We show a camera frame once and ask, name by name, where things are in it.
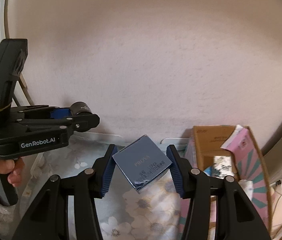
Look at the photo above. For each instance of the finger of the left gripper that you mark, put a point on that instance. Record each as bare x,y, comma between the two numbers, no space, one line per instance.
59,113
81,122

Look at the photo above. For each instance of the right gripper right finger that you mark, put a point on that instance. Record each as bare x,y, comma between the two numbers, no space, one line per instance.
236,217

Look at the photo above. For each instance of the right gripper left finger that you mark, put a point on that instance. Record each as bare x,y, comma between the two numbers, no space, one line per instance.
47,216

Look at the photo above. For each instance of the black round jar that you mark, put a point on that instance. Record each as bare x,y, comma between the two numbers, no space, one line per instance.
78,108

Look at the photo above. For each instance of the white printed tissue pack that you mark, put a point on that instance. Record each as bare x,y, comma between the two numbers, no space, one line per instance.
224,164

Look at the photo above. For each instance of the blue square box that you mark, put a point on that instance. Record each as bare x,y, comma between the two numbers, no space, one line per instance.
142,162

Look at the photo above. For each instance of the pink plush toy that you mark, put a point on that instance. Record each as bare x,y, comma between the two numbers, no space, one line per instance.
276,197

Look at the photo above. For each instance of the pink teal cardboard box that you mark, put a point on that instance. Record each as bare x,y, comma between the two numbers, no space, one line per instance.
249,167

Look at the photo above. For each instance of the blue white small carton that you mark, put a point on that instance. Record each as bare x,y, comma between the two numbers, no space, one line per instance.
213,172

